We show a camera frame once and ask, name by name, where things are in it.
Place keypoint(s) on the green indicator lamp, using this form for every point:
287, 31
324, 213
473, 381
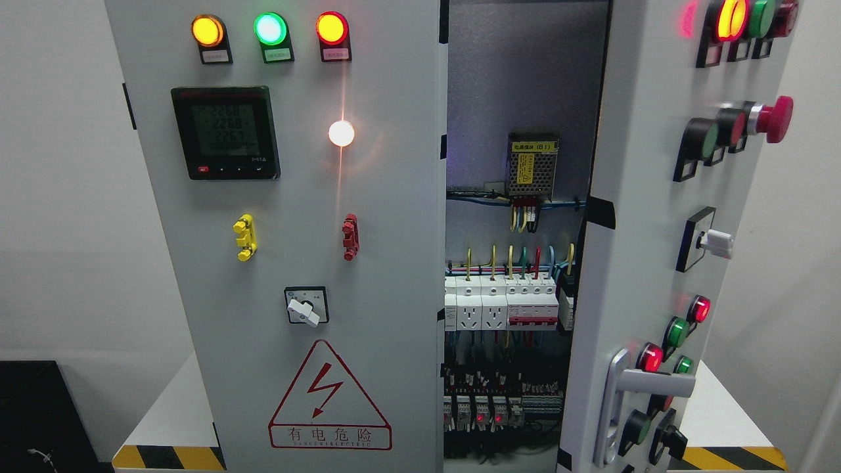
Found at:
270, 28

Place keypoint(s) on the relay terminal row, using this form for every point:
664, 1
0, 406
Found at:
490, 400

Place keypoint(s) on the red emergency stop button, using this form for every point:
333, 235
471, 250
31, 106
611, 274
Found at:
771, 119

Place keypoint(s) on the white table with hazard stripes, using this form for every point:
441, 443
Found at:
177, 433

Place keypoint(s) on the grey cabinet door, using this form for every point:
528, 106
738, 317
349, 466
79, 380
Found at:
671, 174
388, 80

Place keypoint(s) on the yellow terminal post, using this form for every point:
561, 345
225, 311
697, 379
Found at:
244, 228

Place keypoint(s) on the red indicator lamp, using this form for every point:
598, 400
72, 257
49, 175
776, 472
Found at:
332, 28

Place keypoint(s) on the white glowing indicator lamp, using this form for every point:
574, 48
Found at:
341, 133

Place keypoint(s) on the yellow indicator lamp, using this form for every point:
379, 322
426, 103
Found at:
208, 30

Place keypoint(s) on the red electric hazard sticker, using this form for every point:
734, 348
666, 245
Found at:
325, 407

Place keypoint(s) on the black digital power meter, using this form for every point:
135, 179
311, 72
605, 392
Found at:
227, 133

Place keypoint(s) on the black surge protector block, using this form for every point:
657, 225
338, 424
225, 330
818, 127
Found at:
567, 290

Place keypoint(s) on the perforated metal power supply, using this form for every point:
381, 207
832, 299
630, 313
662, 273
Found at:
532, 161

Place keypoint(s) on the white socket breaker row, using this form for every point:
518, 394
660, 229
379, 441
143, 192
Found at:
518, 302

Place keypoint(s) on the white rotary selector switch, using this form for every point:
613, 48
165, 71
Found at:
307, 305

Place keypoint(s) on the red terminal post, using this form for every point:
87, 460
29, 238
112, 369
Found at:
350, 239

